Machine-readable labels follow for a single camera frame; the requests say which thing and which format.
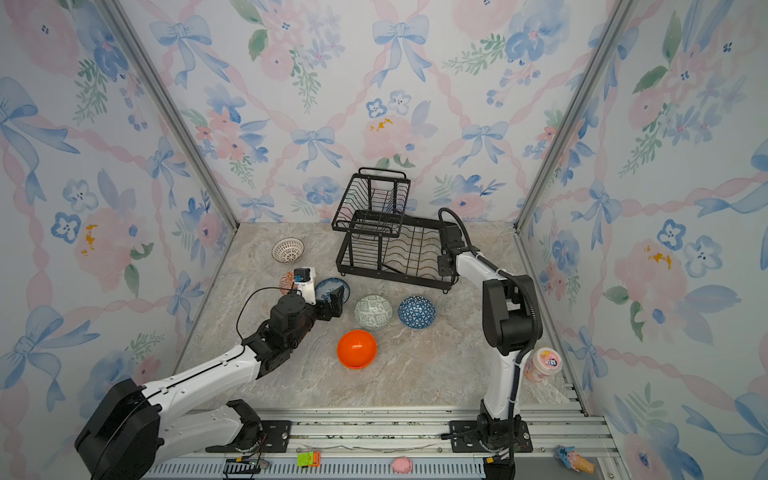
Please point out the white lattice bowl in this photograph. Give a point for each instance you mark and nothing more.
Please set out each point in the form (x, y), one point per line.
(288, 250)

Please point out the ice cream cone toy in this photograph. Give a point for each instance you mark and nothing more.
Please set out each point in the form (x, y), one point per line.
(574, 460)

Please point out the black wire dish rack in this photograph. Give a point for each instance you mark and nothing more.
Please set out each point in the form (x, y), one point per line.
(381, 240)

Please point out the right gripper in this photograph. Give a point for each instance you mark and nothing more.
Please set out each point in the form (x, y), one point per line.
(440, 259)

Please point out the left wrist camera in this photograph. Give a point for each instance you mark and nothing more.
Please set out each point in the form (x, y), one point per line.
(304, 283)

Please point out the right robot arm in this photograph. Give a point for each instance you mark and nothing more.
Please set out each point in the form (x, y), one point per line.
(511, 326)

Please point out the blue floral bowl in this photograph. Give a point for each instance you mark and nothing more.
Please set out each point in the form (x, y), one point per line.
(326, 286)

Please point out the pink lidded cup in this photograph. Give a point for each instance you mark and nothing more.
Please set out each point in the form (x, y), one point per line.
(543, 365)

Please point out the green orange small toy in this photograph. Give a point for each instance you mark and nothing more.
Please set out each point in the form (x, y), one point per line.
(309, 459)

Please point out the red patterned bowl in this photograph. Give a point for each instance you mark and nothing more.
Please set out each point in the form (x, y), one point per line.
(286, 283)

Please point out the pink round toy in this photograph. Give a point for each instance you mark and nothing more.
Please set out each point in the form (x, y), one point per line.
(402, 465)

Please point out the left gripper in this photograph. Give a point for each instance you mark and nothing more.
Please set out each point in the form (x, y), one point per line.
(335, 304)

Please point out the dark blue patterned bowl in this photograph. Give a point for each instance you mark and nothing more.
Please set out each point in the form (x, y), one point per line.
(417, 312)

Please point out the orange plastic bowl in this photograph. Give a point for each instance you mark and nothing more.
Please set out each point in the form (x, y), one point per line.
(357, 349)

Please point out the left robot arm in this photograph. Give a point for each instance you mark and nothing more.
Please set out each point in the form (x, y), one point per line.
(136, 427)

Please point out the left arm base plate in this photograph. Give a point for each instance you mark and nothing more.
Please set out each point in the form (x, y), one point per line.
(270, 436)

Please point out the green patterned bowl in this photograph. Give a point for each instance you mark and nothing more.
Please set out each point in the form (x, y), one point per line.
(373, 312)

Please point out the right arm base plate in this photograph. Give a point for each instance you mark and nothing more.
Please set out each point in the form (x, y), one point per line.
(466, 436)

